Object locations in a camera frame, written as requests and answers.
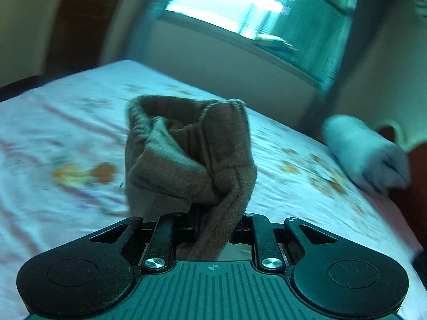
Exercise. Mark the white rolled pillow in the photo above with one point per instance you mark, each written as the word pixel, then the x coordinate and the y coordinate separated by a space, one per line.
pixel 363 153

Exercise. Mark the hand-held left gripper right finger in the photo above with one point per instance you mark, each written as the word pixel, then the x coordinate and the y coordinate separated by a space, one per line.
pixel 242 234

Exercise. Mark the white floral bed sheet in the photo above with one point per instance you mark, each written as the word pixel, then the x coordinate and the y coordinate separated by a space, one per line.
pixel 66 133

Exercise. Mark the brown fleece pants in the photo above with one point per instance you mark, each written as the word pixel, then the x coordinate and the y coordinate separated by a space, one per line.
pixel 186 160

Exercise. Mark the bright window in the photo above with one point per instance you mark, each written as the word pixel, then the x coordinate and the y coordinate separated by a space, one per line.
pixel 233 3

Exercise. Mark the dark wooden door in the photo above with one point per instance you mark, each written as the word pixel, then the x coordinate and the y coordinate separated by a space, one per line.
pixel 80 16

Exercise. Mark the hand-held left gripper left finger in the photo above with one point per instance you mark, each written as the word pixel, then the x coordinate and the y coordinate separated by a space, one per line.
pixel 192 224

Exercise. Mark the reddish wooden headboard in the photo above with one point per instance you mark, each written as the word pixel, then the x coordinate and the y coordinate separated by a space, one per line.
pixel 418 173

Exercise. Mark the dark wooden bed frame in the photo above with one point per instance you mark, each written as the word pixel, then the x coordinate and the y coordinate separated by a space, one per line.
pixel 20 88

